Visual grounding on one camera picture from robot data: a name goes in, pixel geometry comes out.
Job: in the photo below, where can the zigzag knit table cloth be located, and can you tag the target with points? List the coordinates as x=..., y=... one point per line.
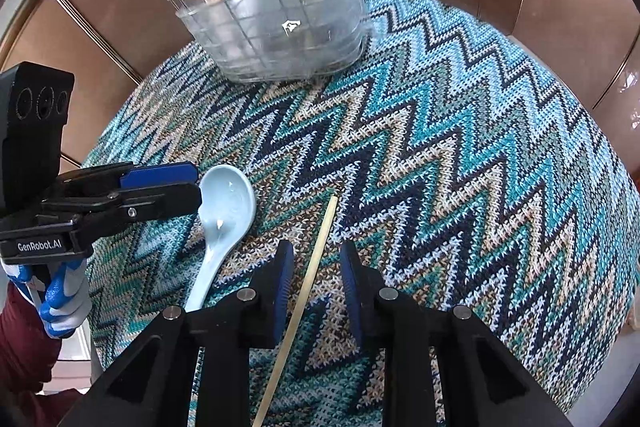
x=450, y=157

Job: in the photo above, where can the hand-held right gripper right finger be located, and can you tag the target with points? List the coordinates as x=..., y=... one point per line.
x=352, y=292

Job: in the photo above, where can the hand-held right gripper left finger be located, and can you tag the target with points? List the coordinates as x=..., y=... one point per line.
x=283, y=292

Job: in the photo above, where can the wooden chopstick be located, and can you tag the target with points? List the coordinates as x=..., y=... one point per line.
x=320, y=247

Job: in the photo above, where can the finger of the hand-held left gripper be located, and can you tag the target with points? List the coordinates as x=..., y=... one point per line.
x=160, y=199
x=155, y=174

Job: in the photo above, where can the light blue ceramic spoon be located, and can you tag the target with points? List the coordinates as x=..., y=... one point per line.
x=225, y=202

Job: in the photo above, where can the person's left hand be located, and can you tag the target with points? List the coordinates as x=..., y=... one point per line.
x=65, y=302

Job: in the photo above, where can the person's left forearm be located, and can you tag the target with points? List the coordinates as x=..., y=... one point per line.
x=20, y=347

